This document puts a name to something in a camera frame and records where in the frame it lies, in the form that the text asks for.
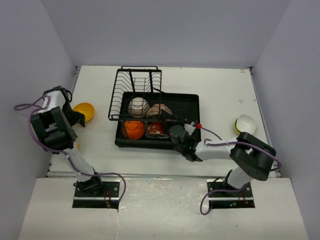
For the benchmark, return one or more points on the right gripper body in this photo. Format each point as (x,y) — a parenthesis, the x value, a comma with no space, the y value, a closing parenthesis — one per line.
(170,122)

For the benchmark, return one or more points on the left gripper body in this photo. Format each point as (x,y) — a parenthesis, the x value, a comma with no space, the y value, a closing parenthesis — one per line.
(73,117)

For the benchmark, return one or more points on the yellow bowl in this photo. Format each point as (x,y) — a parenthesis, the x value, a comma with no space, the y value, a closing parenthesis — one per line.
(86,109)

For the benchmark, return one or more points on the red bowl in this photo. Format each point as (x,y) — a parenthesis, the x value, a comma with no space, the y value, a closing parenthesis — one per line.
(156,131)

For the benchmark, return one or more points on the pink flower bowl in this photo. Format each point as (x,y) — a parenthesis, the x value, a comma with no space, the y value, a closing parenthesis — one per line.
(157,109)

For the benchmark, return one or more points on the lime green bowl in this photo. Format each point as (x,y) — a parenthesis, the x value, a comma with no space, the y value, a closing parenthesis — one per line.
(249,123)
(239,126)

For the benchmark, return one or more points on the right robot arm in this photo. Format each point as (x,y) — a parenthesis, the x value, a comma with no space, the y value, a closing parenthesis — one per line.
(254,158)

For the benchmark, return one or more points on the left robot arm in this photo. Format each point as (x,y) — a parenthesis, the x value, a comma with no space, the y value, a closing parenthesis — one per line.
(52,128)

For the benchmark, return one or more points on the black drip tray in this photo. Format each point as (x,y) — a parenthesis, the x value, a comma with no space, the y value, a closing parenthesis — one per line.
(182,105)

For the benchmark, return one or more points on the brown patterned bowl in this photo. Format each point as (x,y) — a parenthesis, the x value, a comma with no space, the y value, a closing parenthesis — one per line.
(138,107)

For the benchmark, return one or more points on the orange bowl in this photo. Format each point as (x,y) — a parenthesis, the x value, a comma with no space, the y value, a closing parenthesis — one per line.
(133,130)

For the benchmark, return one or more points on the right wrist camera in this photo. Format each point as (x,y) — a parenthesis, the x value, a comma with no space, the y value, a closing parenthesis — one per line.
(190,128)

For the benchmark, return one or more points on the black wire dish rack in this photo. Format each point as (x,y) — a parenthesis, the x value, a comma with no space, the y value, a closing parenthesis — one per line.
(135,79)

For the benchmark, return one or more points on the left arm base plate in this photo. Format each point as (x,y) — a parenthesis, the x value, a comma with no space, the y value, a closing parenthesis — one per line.
(110,191)

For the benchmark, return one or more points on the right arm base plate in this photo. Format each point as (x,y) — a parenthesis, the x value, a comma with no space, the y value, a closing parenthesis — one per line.
(218,190)

